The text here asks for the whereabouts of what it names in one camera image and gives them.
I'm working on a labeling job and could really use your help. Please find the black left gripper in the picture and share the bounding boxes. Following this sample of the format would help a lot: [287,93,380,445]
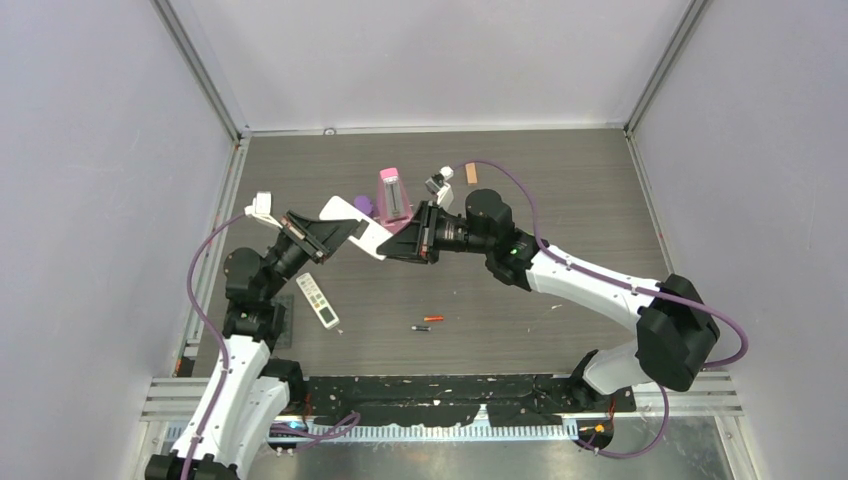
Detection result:
[262,211,358,301]

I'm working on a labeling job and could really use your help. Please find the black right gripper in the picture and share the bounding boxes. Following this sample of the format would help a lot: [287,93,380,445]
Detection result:
[379,201,493,265]

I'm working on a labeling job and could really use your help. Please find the white remote control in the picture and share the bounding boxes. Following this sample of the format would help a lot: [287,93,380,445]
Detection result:
[319,196,393,261]
[296,273,340,330]

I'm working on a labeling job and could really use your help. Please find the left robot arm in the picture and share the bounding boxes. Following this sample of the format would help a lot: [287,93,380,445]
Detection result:
[144,211,360,479]

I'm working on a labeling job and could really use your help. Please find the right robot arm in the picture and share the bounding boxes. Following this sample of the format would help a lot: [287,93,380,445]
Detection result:
[377,189,720,411]

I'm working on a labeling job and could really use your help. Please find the pink metronome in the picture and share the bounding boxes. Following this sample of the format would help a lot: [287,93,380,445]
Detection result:
[376,168,414,234]

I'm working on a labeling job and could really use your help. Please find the purple round object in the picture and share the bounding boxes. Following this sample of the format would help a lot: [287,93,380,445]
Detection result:
[354,195,375,216]

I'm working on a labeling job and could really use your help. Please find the small wooden block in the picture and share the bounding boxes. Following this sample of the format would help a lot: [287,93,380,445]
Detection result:
[464,162,478,186]

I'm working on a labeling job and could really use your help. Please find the grey building baseplate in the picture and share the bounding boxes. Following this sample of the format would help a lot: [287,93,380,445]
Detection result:
[273,294,294,349]

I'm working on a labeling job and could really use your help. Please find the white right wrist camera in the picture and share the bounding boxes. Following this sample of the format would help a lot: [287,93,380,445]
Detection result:
[425,166,454,210]

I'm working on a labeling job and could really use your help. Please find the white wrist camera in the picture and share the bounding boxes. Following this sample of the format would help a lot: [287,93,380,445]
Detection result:
[244,191,283,229]
[425,166,454,210]

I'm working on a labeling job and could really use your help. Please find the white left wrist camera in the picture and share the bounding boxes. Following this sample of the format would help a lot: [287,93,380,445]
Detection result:
[244,191,283,229]

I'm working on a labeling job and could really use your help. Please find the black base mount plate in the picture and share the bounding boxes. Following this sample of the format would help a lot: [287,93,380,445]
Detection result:
[280,373,636,427]

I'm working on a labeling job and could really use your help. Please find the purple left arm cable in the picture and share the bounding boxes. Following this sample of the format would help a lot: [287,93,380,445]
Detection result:
[178,211,362,480]

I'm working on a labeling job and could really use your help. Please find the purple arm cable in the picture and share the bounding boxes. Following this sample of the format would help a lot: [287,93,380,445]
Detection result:
[453,158,750,460]
[178,211,362,480]

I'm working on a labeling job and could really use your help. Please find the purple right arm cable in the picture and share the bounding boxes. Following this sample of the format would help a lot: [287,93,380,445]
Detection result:
[453,158,750,460]

